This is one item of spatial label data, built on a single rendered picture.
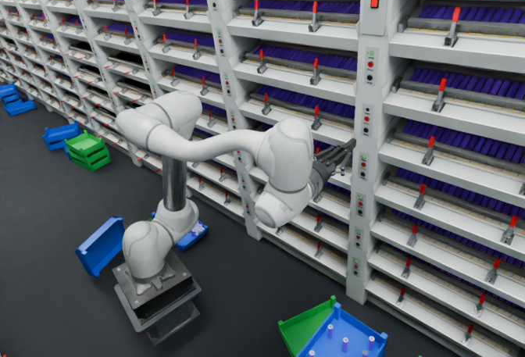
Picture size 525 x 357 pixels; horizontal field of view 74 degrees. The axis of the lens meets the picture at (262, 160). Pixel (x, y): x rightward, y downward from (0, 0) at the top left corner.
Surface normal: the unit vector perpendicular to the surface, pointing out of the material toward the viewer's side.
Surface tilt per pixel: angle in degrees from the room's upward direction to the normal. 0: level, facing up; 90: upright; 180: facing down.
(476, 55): 109
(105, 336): 0
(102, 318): 0
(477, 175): 19
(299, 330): 0
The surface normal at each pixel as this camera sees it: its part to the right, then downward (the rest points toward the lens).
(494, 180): -0.32, -0.63
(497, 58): -0.60, 0.71
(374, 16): -0.67, 0.46
